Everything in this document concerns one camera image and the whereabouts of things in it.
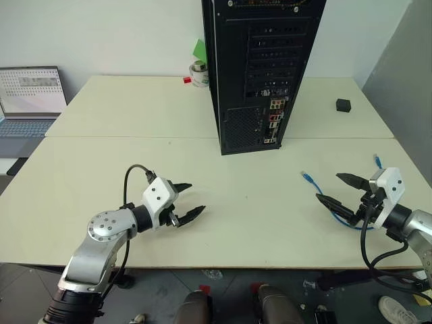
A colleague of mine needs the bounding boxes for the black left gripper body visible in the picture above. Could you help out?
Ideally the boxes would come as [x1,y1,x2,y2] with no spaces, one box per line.
[160,180,181,229]

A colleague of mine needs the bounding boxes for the black table frame bar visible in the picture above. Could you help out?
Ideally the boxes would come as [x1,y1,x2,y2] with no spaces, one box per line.
[316,269,425,292]

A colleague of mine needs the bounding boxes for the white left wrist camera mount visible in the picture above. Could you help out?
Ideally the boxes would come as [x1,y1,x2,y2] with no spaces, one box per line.
[140,177,180,232]

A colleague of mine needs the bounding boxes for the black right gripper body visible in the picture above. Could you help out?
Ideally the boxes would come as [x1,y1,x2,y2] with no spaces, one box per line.
[348,188,386,231]

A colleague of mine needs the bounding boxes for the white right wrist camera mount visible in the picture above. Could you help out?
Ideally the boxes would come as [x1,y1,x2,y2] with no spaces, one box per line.
[368,167,405,230]

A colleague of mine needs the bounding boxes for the blue ethernet cable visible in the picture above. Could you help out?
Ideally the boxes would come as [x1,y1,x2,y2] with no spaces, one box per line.
[300,153,384,232]

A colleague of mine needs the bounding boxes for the dark rounded shape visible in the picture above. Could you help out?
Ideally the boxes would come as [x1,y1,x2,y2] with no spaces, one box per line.
[252,282,306,324]
[173,290,214,324]

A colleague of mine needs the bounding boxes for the black computer tower case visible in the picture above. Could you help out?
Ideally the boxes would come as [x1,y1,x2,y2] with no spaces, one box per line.
[201,0,327,157]

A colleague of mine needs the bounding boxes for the green paper sheet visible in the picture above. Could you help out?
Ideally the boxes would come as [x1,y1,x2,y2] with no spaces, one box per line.
[191,38,208,64]

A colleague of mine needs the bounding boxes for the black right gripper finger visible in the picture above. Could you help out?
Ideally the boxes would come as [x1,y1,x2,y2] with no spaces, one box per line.
[315,193,356,221]
[335,172,371,194]

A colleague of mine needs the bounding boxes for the white tape roll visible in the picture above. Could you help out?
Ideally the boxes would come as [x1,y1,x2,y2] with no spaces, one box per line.
[188,61,211,88]

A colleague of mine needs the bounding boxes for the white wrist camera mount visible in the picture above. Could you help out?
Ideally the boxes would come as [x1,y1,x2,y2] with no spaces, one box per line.
[140,177,180,232]
[368,167,405,230]

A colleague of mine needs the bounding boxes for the open grey laptop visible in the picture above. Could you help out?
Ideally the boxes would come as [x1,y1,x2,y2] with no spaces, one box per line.
[0,65,69,160]

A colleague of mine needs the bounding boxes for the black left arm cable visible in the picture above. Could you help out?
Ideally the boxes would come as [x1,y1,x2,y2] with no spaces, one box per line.
[97,164,158,304]

